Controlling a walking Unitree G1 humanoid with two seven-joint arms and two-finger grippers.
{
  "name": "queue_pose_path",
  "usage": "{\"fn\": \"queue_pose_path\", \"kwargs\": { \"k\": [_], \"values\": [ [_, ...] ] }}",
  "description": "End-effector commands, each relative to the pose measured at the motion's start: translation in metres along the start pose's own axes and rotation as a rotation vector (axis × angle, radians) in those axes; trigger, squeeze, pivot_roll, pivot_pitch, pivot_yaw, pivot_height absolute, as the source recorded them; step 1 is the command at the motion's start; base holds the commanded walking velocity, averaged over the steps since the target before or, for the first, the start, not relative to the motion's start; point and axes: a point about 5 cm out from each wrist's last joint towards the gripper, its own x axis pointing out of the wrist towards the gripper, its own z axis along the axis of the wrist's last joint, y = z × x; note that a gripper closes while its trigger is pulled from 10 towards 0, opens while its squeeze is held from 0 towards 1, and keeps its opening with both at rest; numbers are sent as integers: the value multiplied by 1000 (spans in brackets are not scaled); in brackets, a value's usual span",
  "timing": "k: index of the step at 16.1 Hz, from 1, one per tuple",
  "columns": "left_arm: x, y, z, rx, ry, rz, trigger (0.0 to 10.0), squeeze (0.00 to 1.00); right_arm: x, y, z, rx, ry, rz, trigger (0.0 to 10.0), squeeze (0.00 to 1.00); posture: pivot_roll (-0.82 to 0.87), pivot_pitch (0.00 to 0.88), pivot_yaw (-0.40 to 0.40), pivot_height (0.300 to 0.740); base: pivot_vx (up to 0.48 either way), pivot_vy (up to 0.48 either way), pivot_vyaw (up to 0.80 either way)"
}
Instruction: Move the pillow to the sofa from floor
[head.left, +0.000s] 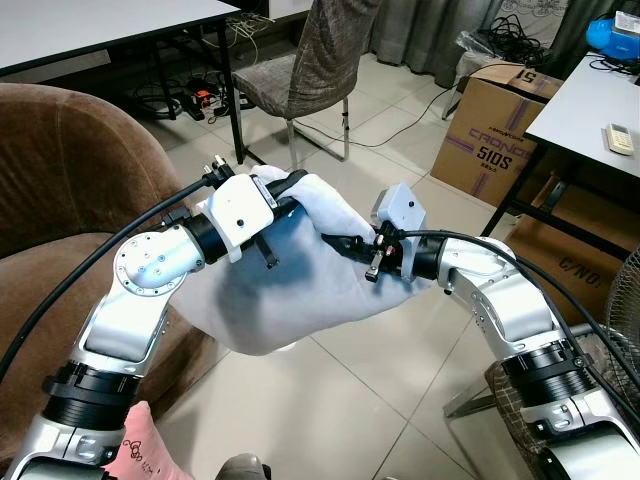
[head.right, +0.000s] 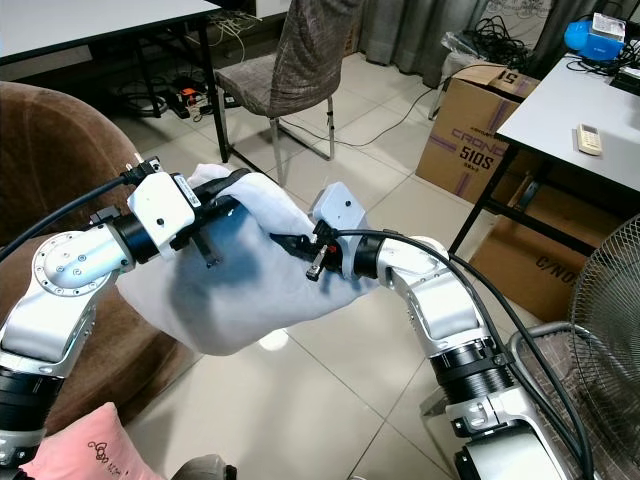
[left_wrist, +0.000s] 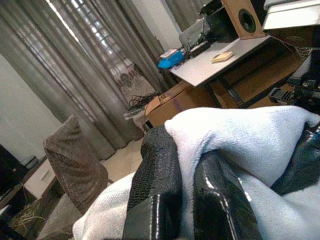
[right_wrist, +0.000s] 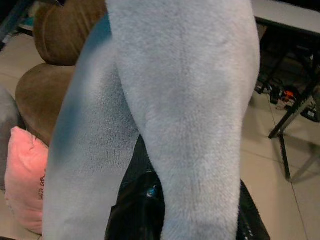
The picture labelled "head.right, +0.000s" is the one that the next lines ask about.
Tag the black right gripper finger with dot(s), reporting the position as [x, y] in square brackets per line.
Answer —
[295, 246]

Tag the light grey pillow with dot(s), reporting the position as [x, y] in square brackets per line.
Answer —
[230, 290]

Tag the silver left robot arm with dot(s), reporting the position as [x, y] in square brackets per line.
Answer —
[60, 300]

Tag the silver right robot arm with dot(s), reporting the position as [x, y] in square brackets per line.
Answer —
[450, 320]

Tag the brown sofa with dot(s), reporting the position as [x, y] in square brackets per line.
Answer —
[60, 150]

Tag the pink printed pillow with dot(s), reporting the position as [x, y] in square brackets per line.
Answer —
[90, 450]

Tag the black orange power strip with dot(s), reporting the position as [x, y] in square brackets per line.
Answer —
[185, 100]

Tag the brown mesh-back chair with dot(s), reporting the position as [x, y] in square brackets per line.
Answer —
[290, 70]

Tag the cardboard box purple print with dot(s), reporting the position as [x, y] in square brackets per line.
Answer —
[475, 140]

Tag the plain cardboard box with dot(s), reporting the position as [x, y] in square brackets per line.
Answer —
[530, 265]

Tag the white table black legs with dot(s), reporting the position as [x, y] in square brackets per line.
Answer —
[575, 110]
[100, 20]

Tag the grey curtain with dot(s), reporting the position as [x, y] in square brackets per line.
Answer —
[420, 30]

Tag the white remote control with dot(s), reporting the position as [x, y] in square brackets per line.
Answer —
[588, 138]

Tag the blue round appliance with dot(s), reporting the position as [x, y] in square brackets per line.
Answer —
[585, 42]

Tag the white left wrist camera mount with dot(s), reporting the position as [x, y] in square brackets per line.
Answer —
[165, 215]

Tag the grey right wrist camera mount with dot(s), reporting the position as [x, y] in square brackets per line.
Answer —
[340, 210]

